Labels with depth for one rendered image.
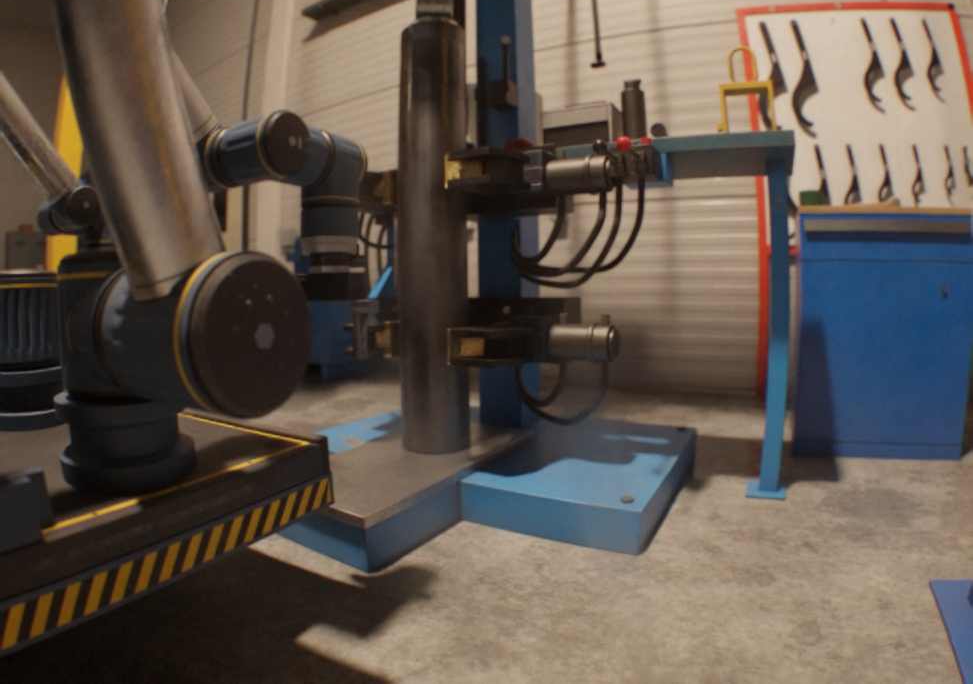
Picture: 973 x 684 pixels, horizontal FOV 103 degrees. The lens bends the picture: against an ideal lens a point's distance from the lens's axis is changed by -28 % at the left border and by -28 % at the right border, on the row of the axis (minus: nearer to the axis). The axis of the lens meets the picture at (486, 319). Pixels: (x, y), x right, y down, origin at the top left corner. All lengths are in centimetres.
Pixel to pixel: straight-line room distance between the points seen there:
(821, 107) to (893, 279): 155
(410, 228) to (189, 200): 102
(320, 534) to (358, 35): 450
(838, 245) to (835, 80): 159
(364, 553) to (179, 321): 80
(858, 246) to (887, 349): 39
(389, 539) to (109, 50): 111
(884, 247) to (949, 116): 162
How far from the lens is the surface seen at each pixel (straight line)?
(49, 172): 151
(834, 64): 358
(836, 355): 216
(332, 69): 530
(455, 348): 144
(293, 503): 101
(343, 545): 131
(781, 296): 168
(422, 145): 161
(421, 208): 157
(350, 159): 100
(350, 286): 95
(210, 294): 60
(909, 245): 220
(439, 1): 183
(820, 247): 214
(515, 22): 218
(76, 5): 67
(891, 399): 222
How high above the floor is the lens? 64
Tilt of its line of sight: 3 degrees down
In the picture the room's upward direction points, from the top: 1 degrees counter-clockwise
